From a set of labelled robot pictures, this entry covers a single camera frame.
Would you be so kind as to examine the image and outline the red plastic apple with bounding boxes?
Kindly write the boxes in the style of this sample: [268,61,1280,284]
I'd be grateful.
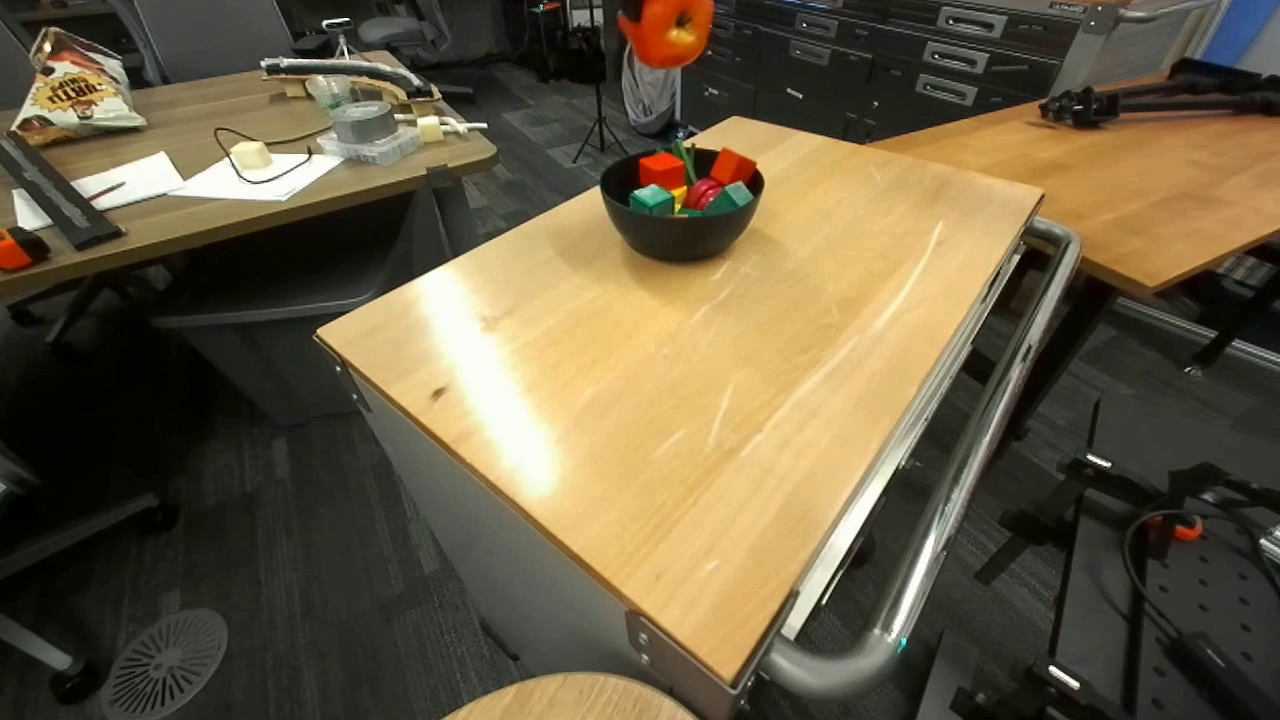
[618,0,717,67]

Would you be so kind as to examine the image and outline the magenta toy radish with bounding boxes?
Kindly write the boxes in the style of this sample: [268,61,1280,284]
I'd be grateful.
[685,176,724,213]

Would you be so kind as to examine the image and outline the orange-red wooden cube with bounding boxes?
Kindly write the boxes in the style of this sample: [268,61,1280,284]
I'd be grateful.
[636,150,690,186]

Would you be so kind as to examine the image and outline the black bowl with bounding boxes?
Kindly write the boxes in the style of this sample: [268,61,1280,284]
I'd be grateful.
[602,145,763,265]

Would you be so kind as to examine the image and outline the white metal cart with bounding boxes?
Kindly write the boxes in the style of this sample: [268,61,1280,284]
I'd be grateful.
[333,216,1084,720]

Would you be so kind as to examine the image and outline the green wooden block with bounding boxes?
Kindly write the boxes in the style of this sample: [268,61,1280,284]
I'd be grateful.
[628,185,677,216]

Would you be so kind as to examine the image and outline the orange-red wooden block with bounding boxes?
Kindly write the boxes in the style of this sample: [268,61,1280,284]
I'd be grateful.
[708,149,757,185]

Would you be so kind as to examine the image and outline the grey drawer cabinet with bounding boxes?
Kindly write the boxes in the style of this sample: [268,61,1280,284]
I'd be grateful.
[685,0,1220,140]

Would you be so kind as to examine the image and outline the round wooden stool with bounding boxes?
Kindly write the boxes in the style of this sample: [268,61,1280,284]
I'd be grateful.
[443,672,697,720]

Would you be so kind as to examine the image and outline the wooden office desk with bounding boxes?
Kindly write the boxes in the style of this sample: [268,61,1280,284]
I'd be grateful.
[0,71,498,304]

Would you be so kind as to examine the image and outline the black tripod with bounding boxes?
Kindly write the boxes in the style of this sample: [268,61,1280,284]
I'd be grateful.
[952,415,1280,720]

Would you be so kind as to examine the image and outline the white paper sheets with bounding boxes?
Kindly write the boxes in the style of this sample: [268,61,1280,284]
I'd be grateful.
[170,149,347,207]

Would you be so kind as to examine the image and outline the wooden side table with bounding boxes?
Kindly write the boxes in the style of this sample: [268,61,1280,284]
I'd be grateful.
[887,85,1280,297]

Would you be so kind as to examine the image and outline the black keyboard bar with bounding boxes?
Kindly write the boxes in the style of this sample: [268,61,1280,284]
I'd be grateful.
[0,135,119,253]

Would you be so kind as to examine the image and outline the snack chip bag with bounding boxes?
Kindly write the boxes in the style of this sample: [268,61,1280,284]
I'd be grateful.
[11,25,145,145]

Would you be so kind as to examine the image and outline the chrome cart handle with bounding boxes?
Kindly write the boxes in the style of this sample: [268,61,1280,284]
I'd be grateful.
[759,221,1082,701]

